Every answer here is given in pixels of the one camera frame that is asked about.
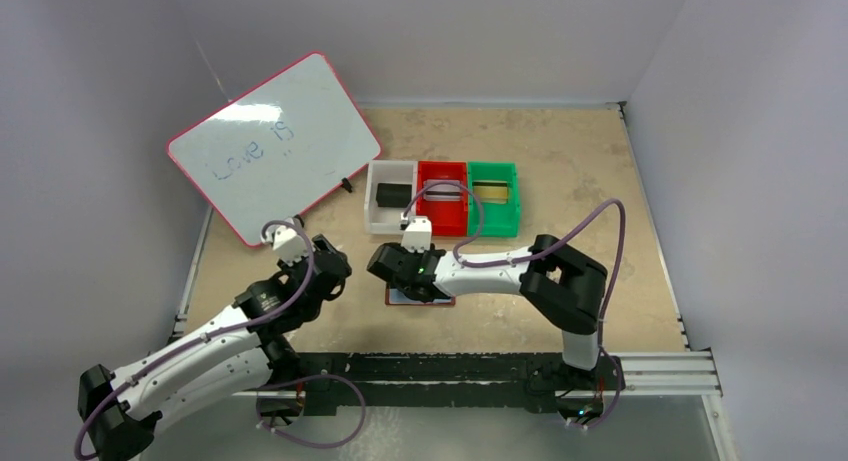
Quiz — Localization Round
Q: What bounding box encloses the red leather card holder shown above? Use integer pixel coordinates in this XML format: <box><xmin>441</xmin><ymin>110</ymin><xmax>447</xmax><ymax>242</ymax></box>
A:
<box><xmin>385</xmin><ymin>288</ymin><xmax>456</xmax><ymax>306</ymax></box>

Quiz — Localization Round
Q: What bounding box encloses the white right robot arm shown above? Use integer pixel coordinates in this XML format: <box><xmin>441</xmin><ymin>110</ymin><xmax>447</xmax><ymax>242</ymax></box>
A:
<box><xmin>367</xmin><ymin>234</ymin><xmax>617</xmax><ymax>371</ymax></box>

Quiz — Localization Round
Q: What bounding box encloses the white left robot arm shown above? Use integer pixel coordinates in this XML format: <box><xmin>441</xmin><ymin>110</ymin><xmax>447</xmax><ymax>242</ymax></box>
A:
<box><xmin>73</xmin><ymin>228</ymin><xmax>352</xmax><ymax>460</ymax></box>

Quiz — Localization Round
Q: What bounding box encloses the black card in bin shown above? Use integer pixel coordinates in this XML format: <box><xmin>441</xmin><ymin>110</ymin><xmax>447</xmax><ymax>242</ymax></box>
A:
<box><xmin>375</xmin><ymin>182</ymin><xmax>413</xmax><ymax>209</ymax></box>

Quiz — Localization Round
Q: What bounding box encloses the gold card in bin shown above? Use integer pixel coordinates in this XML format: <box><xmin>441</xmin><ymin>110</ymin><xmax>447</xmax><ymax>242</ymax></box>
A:
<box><xmin>472</xmin><ymin>180</ymin><xmax>511</xmax><ymax>204</ymax></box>

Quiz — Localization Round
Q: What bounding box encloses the red plastic bin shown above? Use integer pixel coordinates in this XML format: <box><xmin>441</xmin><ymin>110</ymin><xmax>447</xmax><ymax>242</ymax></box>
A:
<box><xmin>415</xmin><ymin>161</ymin><xmax>469</xmax><ymax>237</ymax></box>

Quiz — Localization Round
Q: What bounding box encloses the green plastic bin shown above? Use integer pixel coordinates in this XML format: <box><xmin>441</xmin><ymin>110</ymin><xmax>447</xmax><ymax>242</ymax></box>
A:
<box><xmin>467</xmin><ymin>162</ymin><xmax>522</xmax><ymax>238</ymax></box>

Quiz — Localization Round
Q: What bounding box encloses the pink framed whiteboard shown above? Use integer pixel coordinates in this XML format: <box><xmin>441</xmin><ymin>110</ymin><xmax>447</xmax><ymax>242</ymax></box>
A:
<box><xmin>167</xmin><ymin>52</ymin><xmax>382</xmax><ymax>247</ymax></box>

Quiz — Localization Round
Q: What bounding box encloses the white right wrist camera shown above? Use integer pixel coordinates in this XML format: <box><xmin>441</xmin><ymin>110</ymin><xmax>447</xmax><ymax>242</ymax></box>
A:
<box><xmin>400</xmin><ymin>216</ymin><xmax>433</xmax><ymax>253</ymax></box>

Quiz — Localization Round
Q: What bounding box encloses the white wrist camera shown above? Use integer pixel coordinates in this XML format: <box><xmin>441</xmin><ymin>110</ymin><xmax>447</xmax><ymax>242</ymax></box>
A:
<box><xmin>400</xmin><ymin>216</ymin><xmax>433</xmax><ymax>253</ymax></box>
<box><xmin>270</xmin><ymin>225</ymin><xmax>306</xmax><ymax>258</ymax></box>

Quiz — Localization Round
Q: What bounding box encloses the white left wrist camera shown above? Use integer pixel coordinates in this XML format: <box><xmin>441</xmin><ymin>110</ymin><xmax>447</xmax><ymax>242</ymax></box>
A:
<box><xmin>270</xmin><ymin>225</ymin><xmax>306</xmax><ymax>258</ymax></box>

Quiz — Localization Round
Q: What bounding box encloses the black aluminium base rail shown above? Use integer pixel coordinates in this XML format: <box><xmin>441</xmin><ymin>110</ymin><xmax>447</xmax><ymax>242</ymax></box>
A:
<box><xmin>251</xmin><ymin>352</ymin><xmax>720</xmax><ymax>421</ymax></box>

